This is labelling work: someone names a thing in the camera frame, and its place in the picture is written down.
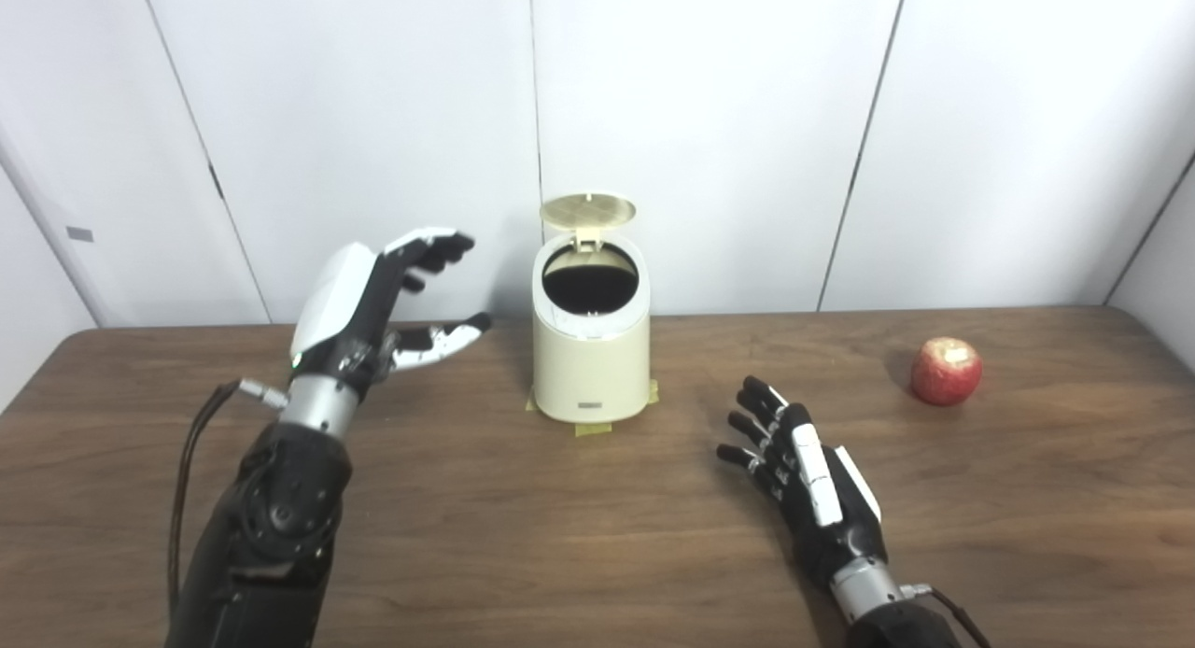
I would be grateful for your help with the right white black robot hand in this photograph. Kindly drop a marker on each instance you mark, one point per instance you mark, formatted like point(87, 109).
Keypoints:
point(840, 527)

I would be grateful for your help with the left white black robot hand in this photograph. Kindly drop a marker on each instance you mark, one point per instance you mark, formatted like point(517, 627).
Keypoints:
point(341, 302)

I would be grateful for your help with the red apple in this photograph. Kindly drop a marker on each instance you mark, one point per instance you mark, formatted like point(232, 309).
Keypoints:
point(946, 375)

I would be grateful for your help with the round cream bin lid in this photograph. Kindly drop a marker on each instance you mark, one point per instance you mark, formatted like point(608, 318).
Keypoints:
point(588, 209)

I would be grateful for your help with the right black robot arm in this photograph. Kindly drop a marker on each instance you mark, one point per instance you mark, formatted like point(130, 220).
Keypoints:
point(887, 620)

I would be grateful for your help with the cream-colored plastic bin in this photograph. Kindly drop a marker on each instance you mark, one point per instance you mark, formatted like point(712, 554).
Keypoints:
point(591, 368)

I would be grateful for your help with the wide yellow tape strip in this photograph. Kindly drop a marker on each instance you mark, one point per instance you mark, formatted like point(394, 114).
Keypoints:
point(593, 429)

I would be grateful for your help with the grey wall label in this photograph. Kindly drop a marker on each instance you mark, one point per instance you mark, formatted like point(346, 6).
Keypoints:
point(79, 233)

